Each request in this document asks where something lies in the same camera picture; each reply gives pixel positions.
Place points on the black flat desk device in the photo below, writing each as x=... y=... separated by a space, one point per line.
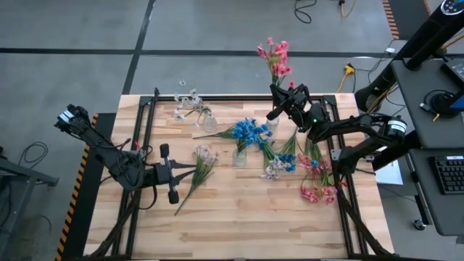
x=455 y=70

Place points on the white paper sheet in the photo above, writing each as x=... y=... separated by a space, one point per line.
x=389 y=175

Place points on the black keyboard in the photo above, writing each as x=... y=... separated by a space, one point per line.
x=449 y=175

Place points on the small blue flower head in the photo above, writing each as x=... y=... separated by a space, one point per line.
x=314 y=163

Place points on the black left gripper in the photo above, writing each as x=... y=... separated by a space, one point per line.
x=161 y=175

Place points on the small white power adapter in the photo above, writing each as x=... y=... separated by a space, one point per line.
x=390 y=50

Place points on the dark grey desk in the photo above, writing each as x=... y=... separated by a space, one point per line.
x=417 y=108

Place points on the black caster wheel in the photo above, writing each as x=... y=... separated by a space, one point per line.
x=419 y=225

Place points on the conical clear glass vase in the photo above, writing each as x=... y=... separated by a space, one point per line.
x=210 y=125

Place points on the black hazard-striped floor mat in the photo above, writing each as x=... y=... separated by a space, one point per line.
x=406 y=14

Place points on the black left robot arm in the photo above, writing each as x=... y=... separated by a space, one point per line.
x=101 y=148

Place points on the black tower fan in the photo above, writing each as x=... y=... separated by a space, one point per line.
x=424 y=36

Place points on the ribbed clear glass vase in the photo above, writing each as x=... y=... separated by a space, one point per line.
x=239 y=159

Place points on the diamond-cut clear glass vase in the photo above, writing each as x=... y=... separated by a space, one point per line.
x=273 y=125

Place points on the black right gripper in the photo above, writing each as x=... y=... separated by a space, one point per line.
x=297 y=105

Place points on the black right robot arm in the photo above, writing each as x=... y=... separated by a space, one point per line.
x=362 y=125

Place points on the grey metal bracket plate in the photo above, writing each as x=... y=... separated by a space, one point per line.
x=335 y=154

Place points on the black platform with hazard stripes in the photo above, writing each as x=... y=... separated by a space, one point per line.
x=83 y=203

